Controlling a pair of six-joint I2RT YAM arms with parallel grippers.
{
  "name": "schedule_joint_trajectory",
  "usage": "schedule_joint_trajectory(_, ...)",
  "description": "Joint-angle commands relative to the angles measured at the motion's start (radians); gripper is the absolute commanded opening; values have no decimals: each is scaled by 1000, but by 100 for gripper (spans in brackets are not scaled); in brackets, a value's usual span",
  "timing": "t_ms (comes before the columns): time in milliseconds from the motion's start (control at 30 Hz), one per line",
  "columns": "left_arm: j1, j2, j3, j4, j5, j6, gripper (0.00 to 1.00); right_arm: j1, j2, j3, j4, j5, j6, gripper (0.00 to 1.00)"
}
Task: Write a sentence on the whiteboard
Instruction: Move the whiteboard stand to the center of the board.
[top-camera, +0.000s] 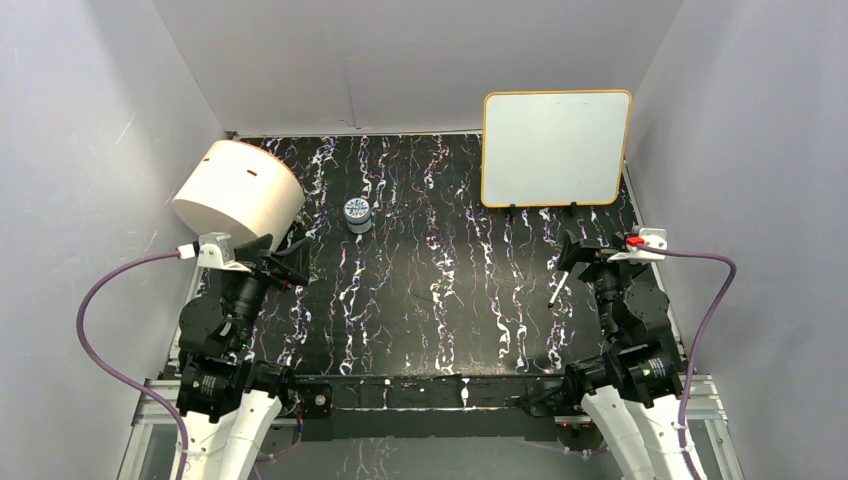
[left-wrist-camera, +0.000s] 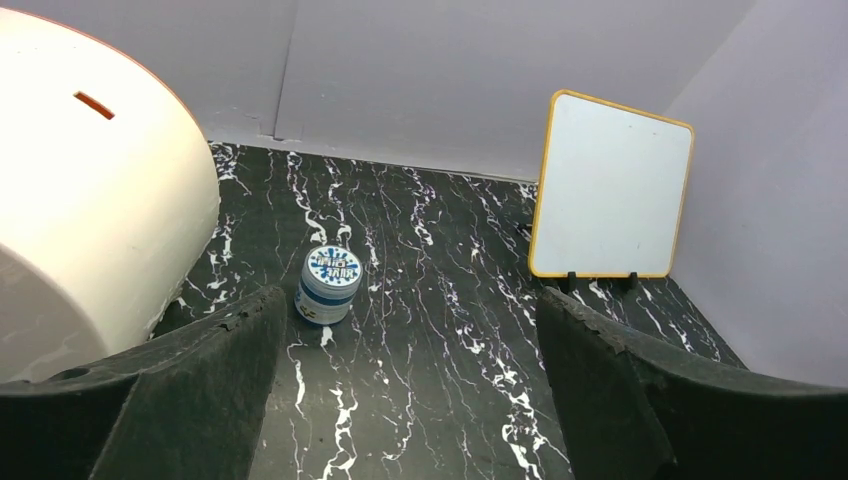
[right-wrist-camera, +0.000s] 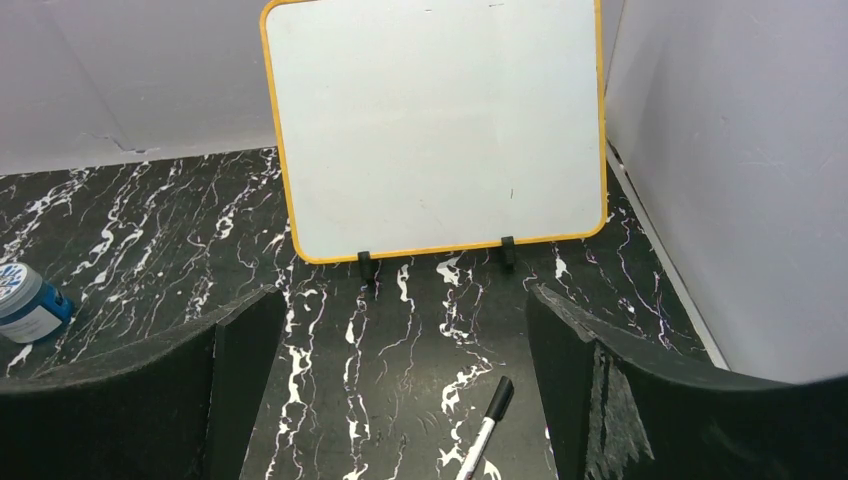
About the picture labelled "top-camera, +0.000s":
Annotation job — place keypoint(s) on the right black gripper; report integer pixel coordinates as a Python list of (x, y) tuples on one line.
[(581, 249)]

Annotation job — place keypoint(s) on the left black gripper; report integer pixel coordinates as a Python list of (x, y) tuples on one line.
[(292, 260)]

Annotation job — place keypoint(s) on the white marker pen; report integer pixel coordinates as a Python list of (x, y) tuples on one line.
[(558, 288)]

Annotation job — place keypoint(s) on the yellow framed whiteboard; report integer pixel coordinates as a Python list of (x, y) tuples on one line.
[(553, 148)]

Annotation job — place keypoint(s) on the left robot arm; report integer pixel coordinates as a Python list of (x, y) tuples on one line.
[(227, 400)]

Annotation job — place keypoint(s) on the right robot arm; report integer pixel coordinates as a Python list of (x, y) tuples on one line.
[(633, 390)]

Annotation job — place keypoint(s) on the cream cylindrical box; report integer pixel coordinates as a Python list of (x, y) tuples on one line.
[(241, 190)]

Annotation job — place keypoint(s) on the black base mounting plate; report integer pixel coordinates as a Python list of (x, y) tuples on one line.
[(443, 406)]

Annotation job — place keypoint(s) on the wire whiteboard stand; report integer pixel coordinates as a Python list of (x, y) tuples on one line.
[(568, 210)]

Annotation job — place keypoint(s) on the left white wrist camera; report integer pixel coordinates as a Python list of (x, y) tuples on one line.
[(213, 251)]

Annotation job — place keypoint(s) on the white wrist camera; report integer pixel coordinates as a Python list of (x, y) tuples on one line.
[(643, 246), (213, 251)]

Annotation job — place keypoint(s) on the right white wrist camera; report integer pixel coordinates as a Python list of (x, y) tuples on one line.
[(643, 246)]

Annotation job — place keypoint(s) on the aluminium frame rail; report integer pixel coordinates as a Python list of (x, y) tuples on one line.
[(150, 453)]

